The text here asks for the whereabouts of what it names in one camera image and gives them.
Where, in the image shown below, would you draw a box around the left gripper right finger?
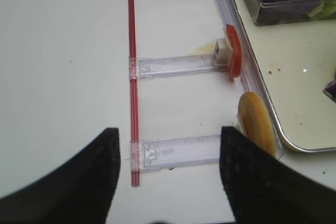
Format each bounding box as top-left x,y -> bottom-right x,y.
219,126 -> 335,223

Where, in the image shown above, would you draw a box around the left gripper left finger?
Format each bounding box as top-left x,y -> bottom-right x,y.
1,128 -> 119,223

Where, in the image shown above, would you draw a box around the standing tomato slices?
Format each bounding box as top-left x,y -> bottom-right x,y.
226,24 -> 242,79

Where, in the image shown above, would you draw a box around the left red strip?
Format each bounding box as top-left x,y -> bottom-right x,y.
128,0 -> 141,187

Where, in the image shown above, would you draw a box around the standing pale bun half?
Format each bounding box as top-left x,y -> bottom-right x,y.
238,92 -> 276,158

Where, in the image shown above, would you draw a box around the left lower clear holder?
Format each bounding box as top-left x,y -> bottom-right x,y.
125,134 -> 221,173

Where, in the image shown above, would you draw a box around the clear holder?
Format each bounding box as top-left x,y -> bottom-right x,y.
125,134 -> 221,173
136,54 -> 228,79

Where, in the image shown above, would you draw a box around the purple cabbage strip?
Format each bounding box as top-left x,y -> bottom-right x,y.
323,80 -> 336,102

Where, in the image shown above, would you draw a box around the cream metal serving tray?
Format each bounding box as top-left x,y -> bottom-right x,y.
232,0 -> 335,153

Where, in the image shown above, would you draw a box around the white pusher block left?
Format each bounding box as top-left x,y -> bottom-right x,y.
213,39 -> 233,66

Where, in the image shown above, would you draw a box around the left upper clear holder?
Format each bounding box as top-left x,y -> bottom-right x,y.
136,54 -> 228,79

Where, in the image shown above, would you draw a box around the left long clear rail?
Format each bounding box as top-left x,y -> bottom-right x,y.
214,0 -> 283,159

